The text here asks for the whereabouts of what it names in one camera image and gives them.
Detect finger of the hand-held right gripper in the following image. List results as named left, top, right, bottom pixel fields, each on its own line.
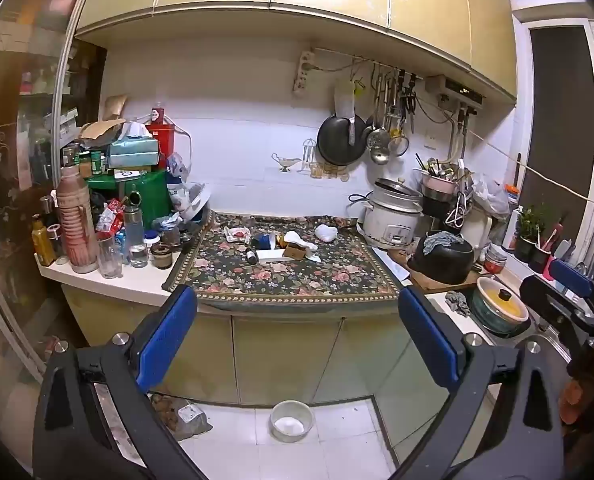
left=547, top=258, right=594, bottom=318
left=520, top=274, right=594, bottom=348

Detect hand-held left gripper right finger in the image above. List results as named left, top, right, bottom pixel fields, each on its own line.
left=389, top=286, right=564, bottom=480

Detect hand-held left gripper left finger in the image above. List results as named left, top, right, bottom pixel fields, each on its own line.
left=33, top=284, right=213, bottom=480

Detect white floor bowl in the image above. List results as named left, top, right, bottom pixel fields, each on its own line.
left=269, top=400, right=314, bottom=443

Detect black cup with brushes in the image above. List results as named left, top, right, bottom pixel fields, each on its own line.
left=528, top=215, right=570, bottom=275

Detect grey rag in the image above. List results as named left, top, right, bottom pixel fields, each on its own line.
left=444, top=291, right=473, bottom=317

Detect green pot yellow lid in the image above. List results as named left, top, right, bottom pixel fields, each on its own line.
left=470, top=276, right=530, bottom=337

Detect wooden cutting board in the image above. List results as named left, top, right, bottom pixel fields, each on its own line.
left=397, top=250, right=483, bottom=295

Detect stacked red bowls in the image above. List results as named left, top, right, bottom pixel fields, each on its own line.
left=483, top=247, right=508, bottom=275

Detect potted green plant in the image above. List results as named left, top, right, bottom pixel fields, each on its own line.
left=514, top=205, right=553, bottom=263

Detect black cooking pot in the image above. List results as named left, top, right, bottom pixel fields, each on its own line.
left=407, top=232, right=475, bottom=286

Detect white paper sheet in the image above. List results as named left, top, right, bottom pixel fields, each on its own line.
left=372, top=246, right=412, bottom=282

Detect white plastic bottle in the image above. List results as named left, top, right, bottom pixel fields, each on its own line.
left=504, top=205, right=524, bottom=251

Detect dark glass jar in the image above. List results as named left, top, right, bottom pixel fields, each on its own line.
left=149, top=242, right=174, bottom=271

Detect grey plastic bag with label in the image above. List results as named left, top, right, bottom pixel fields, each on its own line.
left=149, top=392, right=214, bottom=442

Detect grey dish cloth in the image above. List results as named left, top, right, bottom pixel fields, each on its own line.
left=423, top=231, right=462, bottom=256

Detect white kettle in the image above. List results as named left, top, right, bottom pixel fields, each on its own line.
left=460, top=212, right=494, bottom=256

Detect clear drinking glass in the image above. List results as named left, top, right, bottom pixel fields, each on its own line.
left=96, top=234, right=124, bottom=280

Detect clear water bottle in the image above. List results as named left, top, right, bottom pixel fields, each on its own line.
left=123, top=191, right=150, bottom=269

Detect white plastic bag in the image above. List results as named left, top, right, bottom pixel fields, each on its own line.
left=470, top=174, right=512, bottom=218

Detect white rice cooker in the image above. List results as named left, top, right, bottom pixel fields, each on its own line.
left=359, top=177, right=425, bottom=251

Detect red snack packet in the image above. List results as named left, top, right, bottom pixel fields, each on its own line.
left=96, top=199, right=128, bottom=233

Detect green box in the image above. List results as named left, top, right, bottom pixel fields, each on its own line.
left=88, top=169, right=173, bottom=233

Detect floral cloth mat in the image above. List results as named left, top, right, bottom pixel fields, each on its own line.
left=163, top=211, right=402, bottom=306

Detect pink ribbed thermos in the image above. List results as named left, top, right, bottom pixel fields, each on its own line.
left=56, top=162, right=100, bottom=275

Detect pink utensil holder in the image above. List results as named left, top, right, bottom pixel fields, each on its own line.
left=414, top=157, right=475, bottom=201

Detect dark window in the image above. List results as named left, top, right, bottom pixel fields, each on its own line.
left=520, top=17, right=594, bottom=261

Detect yellow oil bottle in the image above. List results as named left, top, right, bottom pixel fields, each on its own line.
left=31, top=214, right=56, bottom=267

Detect plastic bag blue print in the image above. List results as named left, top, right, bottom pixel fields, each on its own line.
left=166, top=152, right=194, bottom=211

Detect teal tissue box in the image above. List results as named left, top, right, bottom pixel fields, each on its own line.
left=108, top=125, right=160, bottom=171

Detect metal strainer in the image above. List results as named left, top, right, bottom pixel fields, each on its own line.
left=388, top=75, right=410, bottom=157

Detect red container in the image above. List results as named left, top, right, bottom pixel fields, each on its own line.
left=144, top=102, right=177, bottom=170

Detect black hanging wok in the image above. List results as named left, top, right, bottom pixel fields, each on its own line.
left=317, top=113, right=373, bottom=167

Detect brown paper bag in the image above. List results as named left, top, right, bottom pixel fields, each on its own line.
left=79, top=94, right=130, bottom=147

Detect glass door cabinet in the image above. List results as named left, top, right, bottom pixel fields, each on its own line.
left=0, top=0, right=108, bottom=376

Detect hanging knives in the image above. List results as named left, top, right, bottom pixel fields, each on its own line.
left=399, top=70, right=420, bottom=133

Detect white power strip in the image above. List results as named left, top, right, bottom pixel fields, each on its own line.
left=292, top=50, right=315, bottom=95

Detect glassware wall sticker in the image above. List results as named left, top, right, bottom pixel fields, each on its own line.
left=302, top=137, right=350, bottom=181

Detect gravy boat wall sticker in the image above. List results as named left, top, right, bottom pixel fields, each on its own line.
left=271, top=152, right=302, bottom=173

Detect white wall appliance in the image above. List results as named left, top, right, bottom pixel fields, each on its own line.
left=424, top=74, right=487, bottom=106

